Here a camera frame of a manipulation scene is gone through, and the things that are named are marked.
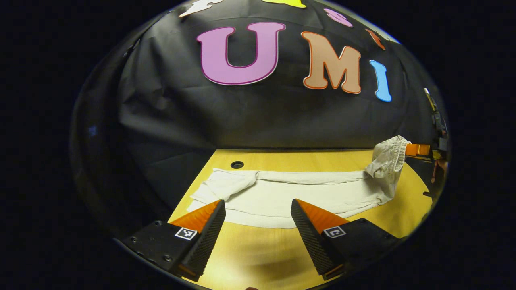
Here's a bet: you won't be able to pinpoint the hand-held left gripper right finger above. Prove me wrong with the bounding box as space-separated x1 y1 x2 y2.
290 199 402 280

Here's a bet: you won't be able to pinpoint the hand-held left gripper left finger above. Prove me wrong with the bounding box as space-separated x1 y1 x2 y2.
121 199 226 281

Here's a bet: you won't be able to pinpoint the white jeans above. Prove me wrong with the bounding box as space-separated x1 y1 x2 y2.
187 136 412 229

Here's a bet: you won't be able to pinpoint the black backdrop cloth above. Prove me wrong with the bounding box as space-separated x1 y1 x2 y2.
73 0 448 226

